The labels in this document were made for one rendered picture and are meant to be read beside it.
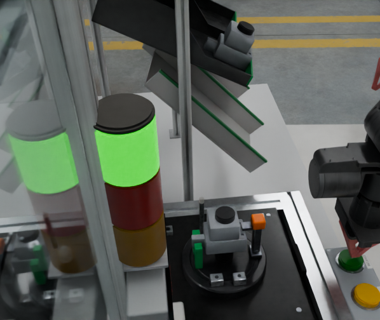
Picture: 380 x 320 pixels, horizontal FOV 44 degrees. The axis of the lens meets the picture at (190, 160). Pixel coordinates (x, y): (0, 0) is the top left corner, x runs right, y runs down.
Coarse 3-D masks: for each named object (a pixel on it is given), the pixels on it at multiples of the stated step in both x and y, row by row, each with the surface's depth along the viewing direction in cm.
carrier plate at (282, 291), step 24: (192, 216) 87; (240, 216) 87; (264, 216) 86; (168, 240) 82; (264, 240) 82; (288, 264) 78; (192, 288) 75; (264, 288) 74; (288, 288) 74; (192, 312) 71; (216, 312) 71; (240, 312) 71; (264, 312) 71; (288, 312) 71; (312, 312) 71
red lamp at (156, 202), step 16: (160, 176) 39; (112, 192) 37; (128, 192) 36; (144, 192) 37; (160, 192) 39; (112, 208) 38; (128, 208) 38; (144, 208) 38; (160, 208) 40; (128, 224) 39; (144, 224) 39
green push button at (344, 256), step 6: (342, 252) 79; (348, 252) 79; (342, 258) 78; (348, 258) 78; (354, 258) 78; (360, 258) 78; (342, 264) 78; (348, 264) 77; (354, 264) 77; (360, 264) 77; (354, 270) 77
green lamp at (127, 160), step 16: (144, 128) 34; (112, 144) 33; (128, 144) 33; (144, 144) 34; (112, 160) 34; (128, 160) 34; (144, 160) 35; (112, 176) 35; (128, 176) 35; (144, 176) 36
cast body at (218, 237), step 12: (216, 216) 70; (228, 216) 70; (204, 228) 73; (216, 228) 69; (228, 228) 69; (240, 228) 73; (192, 240) 73; (204, 240) 73; (216, 240) 71; (228, 240) 71; (240, 240) 71; (216, 252) 73; (228, 252) 73
